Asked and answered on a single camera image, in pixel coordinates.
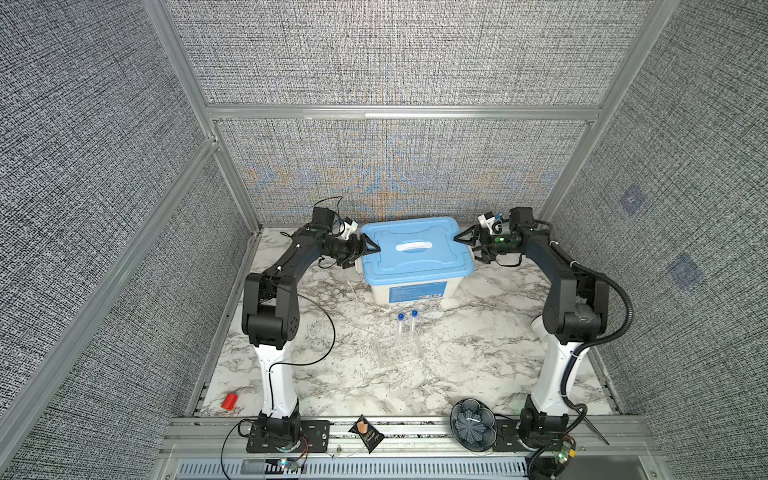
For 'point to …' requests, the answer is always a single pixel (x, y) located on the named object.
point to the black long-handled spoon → (595, 428)
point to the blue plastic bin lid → (416, 249)
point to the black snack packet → (370, 436)
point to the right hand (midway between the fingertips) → (461, 245)
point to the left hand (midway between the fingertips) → (371, 254)
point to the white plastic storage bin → (410, 291)
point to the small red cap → (229, 401)
